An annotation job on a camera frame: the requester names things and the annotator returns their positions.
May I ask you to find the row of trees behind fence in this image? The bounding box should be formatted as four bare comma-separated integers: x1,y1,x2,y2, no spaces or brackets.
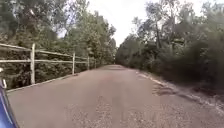
0,0,118,90

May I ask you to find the row of trees by gravel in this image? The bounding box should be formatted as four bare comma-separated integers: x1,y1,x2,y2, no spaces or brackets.
114,0,224,92

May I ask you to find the grey asphalt road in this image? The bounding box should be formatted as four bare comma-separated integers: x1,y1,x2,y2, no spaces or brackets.
6,64,224,128

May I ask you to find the gravel strip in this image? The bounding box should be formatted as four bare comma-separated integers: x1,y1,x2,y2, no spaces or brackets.
132,68,224,115

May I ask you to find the pale kerb strip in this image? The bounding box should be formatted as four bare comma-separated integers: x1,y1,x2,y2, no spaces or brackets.
6,72,80,94

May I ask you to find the pale wooden rail fence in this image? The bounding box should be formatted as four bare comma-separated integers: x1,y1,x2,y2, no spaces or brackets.
0,42,108,85

